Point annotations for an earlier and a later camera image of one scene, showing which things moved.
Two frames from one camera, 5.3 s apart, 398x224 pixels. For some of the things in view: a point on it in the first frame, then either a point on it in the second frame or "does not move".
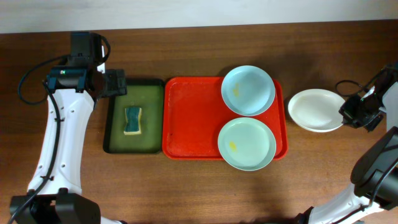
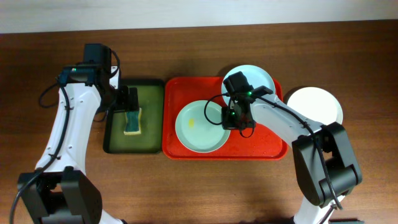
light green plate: [247, 144] to [197, 134]
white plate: [316, 110] does not move
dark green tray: [148, 94] does not move
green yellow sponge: [132, 126] does not move
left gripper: [116, 82] to [129, 101]
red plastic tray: [194, 114] does not move
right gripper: [352, 104] to [226, 124]
